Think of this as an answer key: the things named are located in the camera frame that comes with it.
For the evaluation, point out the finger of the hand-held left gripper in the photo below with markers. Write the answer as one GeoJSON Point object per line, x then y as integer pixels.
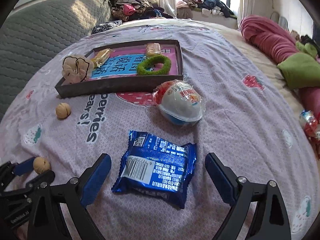
{"type": "Point", "coordinates": [23, 167]}
{"type": "Point", "coordinates": [46, 177]}

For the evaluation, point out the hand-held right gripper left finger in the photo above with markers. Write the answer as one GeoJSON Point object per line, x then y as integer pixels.
{"type": "Point", "coordinates": [96, 180]}

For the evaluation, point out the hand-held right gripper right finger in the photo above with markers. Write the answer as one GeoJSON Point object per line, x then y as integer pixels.
{"type": "Point", "coordinates": [220, 180]}

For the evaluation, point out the walnut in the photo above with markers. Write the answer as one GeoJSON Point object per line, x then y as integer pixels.
{"type": "Point", "coordinates": [63, 110]}
{"type": "Point", "coordinates": [42, 165]}

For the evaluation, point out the blue cookie packet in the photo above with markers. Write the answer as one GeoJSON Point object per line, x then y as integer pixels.
{"type": "Point", "coordinates": [160, 170]}

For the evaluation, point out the toy egg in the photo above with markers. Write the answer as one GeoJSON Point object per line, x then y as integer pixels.
{"type": "Point", "coordinates": [180, 102]}

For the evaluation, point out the dark cardboard box tray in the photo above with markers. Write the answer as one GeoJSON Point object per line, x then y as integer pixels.
{"type": "Point", "coordinates": [112, 86]}

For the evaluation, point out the beige scrunchie with black trim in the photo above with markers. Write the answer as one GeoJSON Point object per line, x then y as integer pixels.
{"type": "Point", "coordinates": [75, 67]}

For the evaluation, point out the green fuzzy scrunchie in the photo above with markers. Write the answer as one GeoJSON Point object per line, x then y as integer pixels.
{"type": "Point", "coordinates": [142, 68]}

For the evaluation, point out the small yellow cake packet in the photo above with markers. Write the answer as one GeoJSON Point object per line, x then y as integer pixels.
{"type": "Point", "coordinates": [101, 57]}

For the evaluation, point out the long cake packet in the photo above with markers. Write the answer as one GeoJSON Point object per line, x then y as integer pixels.
{"type": "Point", "coordinates": [153, 48]}

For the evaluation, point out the red and white wrapper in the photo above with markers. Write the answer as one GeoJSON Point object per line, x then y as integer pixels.
{"type": "Point", "coordinates": [308, 122]}

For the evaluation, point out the pink book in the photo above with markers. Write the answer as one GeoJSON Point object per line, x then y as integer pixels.
{"type": "Point", "coordinates": [115, 67]}

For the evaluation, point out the green fleece cloth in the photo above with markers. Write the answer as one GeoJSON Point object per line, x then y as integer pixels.
{"type": "Point", "coordinates": [297, 70]}

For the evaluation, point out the grey quilted headboard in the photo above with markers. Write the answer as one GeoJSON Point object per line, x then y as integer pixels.
{"type": "Point", "coordinates": [37, 30]}

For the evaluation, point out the pink and green blankets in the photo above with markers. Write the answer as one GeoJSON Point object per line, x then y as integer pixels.
{"type": "Point", "coordinates": [265, 35]}

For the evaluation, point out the dark patterned cloth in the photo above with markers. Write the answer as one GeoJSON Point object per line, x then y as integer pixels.
{"type": "Point", "coordinates": [105, 27]}

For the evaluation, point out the dark clothes heap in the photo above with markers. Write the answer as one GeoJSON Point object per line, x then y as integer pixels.
{"type": "Point", "coordinates": [306, 40]}

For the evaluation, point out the brown cloth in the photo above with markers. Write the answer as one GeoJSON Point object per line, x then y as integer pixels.
{"type": "Point", "coordinates": [185, 13]}

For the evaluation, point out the white fan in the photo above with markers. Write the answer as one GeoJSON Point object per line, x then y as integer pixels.
{"type": "Point", "coordinates": [282, 21]}

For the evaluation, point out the pile of mixed clothes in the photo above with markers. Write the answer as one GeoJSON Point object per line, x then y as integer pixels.
{"type": "Point", "coordinates": [132, 10]}

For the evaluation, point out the clothes heap on windowsill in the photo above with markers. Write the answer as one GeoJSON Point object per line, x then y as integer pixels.
{"type": "Point", "coordinates": [210, 5]}

